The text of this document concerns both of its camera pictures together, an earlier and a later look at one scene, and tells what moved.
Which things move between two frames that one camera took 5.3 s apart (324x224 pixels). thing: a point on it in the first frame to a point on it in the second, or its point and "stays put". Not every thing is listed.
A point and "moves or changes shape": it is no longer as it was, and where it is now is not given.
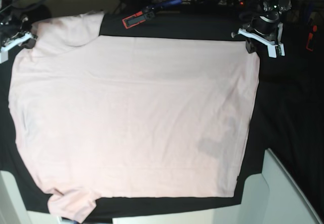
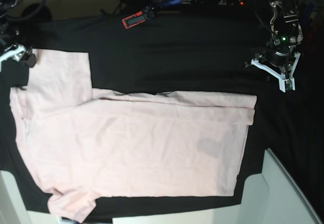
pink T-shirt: x=97 y=117 moves or changes shape
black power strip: x=213 y=0 stays put
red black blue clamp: x=149 y=12 stays put
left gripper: x=13 y=41 to x=16 y=51
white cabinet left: x=12 y=210 stays put
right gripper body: x=267 y=28 to x=281 y=62
